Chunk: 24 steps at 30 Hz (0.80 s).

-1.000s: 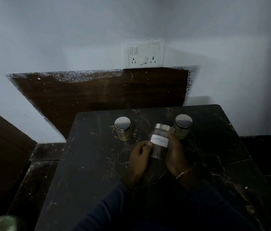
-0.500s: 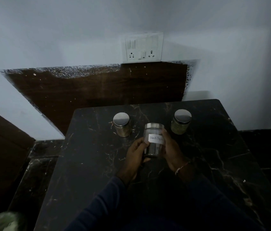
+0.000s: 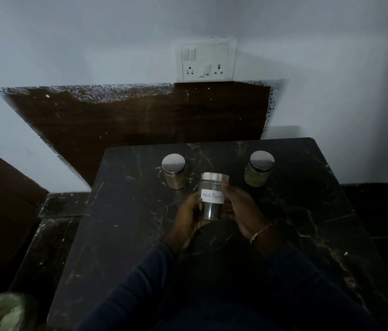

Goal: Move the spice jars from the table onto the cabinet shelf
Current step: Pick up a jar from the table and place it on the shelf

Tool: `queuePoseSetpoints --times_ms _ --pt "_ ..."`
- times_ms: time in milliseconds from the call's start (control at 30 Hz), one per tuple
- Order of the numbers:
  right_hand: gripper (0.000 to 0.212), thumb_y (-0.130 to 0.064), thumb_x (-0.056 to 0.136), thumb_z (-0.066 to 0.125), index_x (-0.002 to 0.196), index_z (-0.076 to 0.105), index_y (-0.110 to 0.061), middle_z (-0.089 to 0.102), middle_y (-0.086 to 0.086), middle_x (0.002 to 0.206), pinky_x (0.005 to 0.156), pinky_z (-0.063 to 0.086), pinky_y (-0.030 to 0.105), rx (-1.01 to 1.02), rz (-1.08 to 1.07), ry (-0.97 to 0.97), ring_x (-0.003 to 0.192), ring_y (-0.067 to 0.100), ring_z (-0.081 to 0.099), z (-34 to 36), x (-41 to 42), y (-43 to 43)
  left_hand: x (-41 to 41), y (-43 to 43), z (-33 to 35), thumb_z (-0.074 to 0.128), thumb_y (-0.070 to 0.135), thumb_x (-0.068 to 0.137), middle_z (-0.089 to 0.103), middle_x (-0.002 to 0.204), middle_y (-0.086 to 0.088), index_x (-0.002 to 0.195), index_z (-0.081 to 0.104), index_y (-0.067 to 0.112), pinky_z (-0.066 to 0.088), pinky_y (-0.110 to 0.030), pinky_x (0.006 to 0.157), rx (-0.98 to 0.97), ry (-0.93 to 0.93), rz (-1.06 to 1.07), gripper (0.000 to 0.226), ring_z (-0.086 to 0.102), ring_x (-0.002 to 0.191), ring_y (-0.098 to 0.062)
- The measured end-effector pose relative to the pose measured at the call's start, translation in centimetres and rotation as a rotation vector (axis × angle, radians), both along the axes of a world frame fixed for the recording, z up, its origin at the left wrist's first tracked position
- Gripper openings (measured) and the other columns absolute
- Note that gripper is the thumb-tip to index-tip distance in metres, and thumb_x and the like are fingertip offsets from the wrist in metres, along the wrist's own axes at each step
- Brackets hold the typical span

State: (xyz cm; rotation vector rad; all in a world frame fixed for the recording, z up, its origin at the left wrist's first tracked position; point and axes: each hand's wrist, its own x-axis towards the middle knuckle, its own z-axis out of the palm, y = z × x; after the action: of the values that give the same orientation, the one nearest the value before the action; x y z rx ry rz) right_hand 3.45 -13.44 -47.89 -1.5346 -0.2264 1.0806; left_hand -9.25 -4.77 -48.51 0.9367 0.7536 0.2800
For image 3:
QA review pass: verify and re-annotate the dark brown wooden wall panel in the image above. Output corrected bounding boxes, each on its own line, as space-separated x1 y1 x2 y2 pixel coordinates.
0 80 284 188

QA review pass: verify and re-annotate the person's right hand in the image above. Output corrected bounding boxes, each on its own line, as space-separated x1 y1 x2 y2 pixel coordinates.
221 182 273 244

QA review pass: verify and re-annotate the green glass container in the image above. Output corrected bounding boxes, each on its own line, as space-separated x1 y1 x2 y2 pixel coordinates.
0 291 40 331

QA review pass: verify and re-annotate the black pepper jar steel lid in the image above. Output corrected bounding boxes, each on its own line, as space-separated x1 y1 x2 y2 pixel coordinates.
197 172 230 221

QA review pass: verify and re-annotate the fennel jar steel lid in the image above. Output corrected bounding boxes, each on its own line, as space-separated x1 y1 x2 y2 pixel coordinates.
244 150 276 188

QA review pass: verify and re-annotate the red thread bracelet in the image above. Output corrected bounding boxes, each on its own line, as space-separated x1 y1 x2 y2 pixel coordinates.
250 223 273 245

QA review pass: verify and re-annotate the white wall socket switch panel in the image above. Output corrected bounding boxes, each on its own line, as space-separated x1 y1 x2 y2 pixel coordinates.
177 37 239 82

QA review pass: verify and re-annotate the person's left hand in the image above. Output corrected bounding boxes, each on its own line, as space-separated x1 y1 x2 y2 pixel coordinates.
160 192 210 255

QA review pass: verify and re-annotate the person's left forearm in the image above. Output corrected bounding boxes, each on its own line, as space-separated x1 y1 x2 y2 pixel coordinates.
75 241 177 331

